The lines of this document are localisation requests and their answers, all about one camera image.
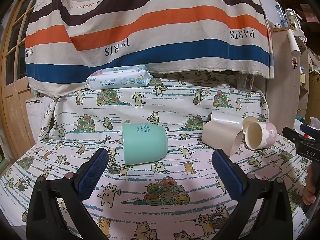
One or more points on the clear bottle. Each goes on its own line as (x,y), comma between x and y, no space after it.
(292,17)

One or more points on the cream white cup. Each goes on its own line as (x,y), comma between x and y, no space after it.
(226,118)

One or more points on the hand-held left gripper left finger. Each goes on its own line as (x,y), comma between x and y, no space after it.
(93,172)

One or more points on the small white cup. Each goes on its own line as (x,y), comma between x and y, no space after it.
(250,121)

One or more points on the cartoon sticker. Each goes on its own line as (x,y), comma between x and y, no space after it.
(295,62)

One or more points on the striped cloth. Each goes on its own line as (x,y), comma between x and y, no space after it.
(150,25)

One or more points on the wooden cabinet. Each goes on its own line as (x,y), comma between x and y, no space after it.
(282,80)

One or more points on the baby wipes pack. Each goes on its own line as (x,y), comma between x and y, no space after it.
(120,78)

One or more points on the cat printed cloth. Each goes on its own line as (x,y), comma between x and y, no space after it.
(160,180)

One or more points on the beige cup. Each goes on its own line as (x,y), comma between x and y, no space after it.
(221,137)

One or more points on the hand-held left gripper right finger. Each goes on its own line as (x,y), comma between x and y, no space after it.
(227,173)

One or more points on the clear plastic container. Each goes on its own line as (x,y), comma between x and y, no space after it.
(245,81)

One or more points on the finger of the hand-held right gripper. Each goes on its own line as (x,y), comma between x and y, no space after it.
(291,134)

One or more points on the wooden door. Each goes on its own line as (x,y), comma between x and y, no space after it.
(15,85)

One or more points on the person's right hand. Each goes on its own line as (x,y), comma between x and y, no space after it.
(311,185)

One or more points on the pink cup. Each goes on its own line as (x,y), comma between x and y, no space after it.
(262,135)

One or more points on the mint green cup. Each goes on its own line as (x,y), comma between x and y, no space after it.
(146,143)

